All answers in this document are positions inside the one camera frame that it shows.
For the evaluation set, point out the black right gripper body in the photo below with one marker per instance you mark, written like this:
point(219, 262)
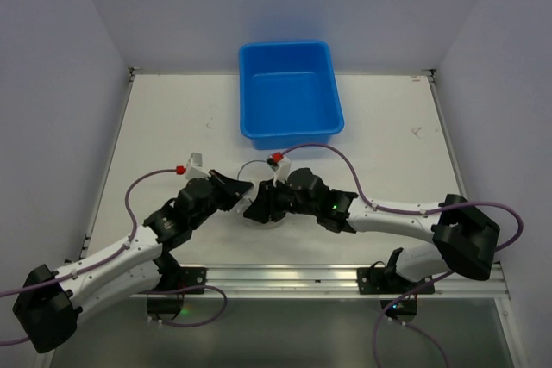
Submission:
point(271, 199)

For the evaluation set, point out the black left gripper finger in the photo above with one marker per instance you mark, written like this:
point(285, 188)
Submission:
point(226, 201)
point(230, 188)

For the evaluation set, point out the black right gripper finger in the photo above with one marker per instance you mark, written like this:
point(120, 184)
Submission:
point(258, 212)
point(265, 194)

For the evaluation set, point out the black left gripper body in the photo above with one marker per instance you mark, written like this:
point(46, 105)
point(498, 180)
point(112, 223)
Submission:
point(223, 190)

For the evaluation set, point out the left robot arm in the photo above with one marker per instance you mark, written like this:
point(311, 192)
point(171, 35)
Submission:
point(52, 303)

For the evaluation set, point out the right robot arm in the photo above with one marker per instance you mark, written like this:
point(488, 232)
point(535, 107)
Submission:
point(456, 236)

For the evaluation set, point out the blue plastic bin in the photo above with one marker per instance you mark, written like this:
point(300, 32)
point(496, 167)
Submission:
point(288, 94)

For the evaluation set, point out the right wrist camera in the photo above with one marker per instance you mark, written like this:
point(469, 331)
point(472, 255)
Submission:
point(281, 167)

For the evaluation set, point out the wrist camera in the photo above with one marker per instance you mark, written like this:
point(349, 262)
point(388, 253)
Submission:
point(281, 167)
point(193, 168)

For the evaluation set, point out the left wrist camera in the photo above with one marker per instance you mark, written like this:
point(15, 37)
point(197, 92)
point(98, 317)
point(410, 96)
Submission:
point(193, 168)

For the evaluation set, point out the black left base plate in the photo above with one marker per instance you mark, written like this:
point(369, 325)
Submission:
point(183, 277)

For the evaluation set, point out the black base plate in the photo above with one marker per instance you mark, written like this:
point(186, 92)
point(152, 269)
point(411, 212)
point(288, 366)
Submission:
point(183, 277)
point(377, 280)

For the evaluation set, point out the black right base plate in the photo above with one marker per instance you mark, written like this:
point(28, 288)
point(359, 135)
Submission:
point(377, 280)

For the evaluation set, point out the aluminium mounting rail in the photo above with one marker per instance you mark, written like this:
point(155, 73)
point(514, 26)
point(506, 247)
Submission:
point(328, 282)

